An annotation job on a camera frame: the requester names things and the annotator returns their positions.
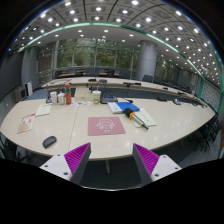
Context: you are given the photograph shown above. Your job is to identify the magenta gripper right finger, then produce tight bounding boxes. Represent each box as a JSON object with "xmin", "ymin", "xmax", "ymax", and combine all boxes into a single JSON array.
[{"xmin": 133, "ymin": 143, "xmax": 181, "ymax": 183}]

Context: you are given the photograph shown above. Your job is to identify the white cup green label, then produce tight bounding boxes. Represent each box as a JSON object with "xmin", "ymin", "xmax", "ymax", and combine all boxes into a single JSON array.
[{"xmin": 92, "ymin": 91, "xmax": 101, "ymax": 104}]

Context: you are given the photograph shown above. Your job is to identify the pale green notebook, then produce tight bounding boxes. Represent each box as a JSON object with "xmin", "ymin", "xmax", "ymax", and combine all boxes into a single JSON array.
[{"xmin": 135, "ymin": 108, "xmax": 157, "ymax": 127}]

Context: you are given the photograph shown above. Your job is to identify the white paper cup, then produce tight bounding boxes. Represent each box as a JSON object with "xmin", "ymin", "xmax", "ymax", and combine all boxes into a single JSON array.
[{"xmin": 50, "ymin": 91, "xmax": 57, "ymax": 105}]

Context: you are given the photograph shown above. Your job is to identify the white paper sheet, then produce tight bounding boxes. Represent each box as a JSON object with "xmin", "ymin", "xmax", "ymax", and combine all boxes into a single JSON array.
[{"xmin": 35, "ymin": 104, "xmax": 51, "ymax": 117}]

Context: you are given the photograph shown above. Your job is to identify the dark grey computer mouse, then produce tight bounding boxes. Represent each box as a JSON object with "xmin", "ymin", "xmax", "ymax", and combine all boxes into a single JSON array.
[{"xmin": 42, "ymin": 136, "xmax": 57, "ymax": 148}]

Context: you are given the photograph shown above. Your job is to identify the black orange folding umbrella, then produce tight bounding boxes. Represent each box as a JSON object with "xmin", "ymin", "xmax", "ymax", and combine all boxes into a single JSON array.
[{"xmin": 124, "ymin": 108, "xmax": 149, "ymax": 129}]

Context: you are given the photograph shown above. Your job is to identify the blue folder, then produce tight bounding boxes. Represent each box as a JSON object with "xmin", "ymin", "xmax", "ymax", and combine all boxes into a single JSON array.
[{"xmin": 116, "ymin": 102, "xmax": 140, "ymax": 113}]

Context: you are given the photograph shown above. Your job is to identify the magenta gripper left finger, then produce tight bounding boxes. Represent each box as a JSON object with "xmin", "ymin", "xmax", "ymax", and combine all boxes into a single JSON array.
[{"xmin": 41, "ymin": 143, "xmax": 91, "ymax": 185}]

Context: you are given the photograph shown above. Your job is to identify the dark grey pouch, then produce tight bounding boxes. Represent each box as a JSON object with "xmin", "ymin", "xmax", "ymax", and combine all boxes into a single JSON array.
[{"xmin": 100, "ymin": 95, "xmax": 117, "ymax": 104}]

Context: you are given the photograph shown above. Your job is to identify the pink mouse pad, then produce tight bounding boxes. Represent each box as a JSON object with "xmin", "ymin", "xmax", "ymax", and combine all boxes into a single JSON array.
[{"xmin": 88, "ymin": 117, "xmax": 126, "ymax": 136}]

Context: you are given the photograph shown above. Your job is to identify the white book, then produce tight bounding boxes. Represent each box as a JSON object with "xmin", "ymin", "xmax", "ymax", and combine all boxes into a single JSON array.
[{"xmin": 108, "ymin": 102, "xmax": 122, "ymax": 114}]

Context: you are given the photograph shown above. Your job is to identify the red white leaflet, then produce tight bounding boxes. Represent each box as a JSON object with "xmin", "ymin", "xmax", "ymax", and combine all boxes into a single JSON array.
[{"xmin": 17, "ymin": 113, "xmax": 35, "ymax": 134}]

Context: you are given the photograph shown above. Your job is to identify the orange red water bottle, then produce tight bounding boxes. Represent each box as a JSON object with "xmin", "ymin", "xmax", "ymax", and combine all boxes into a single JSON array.
[{"xmin": 64, "ymin": 83, "xmax": 72, "ymax": 105}]

